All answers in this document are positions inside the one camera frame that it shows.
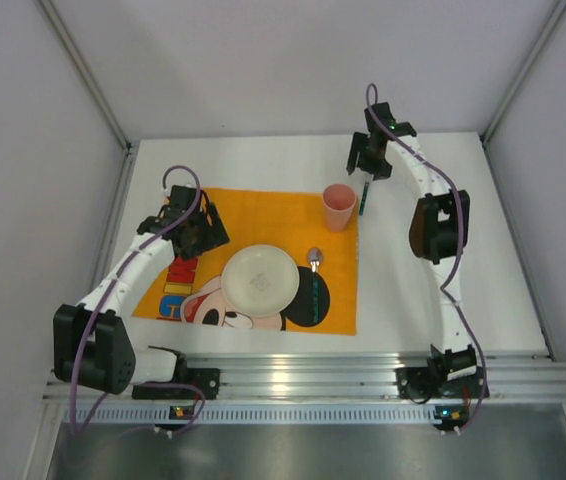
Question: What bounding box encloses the spoon with green handle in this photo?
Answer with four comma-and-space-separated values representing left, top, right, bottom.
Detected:
307, 247, 323, 325

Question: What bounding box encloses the aluminium mounting rail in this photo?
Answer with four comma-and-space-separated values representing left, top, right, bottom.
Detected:
42, 352, 566, 404

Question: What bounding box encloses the cream round plate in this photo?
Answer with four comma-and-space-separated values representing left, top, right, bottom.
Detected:
220, 244, 300, 318

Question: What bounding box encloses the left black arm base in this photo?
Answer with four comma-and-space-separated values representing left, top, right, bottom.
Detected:
131, 347, 220, 400

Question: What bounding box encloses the pink plastic cup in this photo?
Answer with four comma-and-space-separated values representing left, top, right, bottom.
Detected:
322, 184, 357, 232

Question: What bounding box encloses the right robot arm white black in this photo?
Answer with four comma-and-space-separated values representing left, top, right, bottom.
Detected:
346, 102, 478, 385

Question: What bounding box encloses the orange Mickey Mouse placemat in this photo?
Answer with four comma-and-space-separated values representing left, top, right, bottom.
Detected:
134, 188, 358, 335

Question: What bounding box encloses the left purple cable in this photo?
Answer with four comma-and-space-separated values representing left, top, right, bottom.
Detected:
65, 165, 209, 436

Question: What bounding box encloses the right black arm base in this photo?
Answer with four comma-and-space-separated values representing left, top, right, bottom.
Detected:
396, 347, 489, 404

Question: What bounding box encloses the slotted cable duct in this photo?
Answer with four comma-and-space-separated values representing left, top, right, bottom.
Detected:
76, 402, 467, 425

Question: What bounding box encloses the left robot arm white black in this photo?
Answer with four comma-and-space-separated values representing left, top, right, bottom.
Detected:
53, 185, 229, 394

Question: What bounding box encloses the fork with green handle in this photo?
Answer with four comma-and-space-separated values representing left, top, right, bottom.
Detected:
358, 173, 373, 217

